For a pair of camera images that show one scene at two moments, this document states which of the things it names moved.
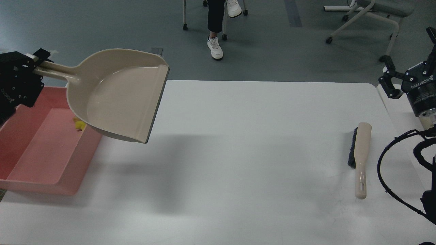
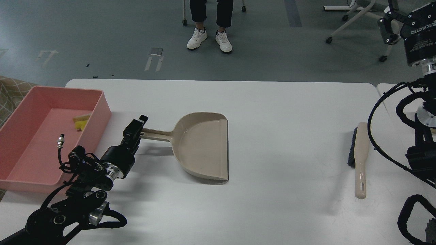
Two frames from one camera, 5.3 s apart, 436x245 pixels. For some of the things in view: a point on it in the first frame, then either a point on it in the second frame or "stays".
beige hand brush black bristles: x=358 y=156 stays
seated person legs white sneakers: x=216 y=12 -> x=224 y=18
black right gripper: x=419 y=82 -> x=418 y=31
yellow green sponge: x=79 y=124 stays
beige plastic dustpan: x=117 y=92 -> x=200 y=142
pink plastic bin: x=41 y=150 stays
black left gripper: x=20 y=84 -> x=122 y=156
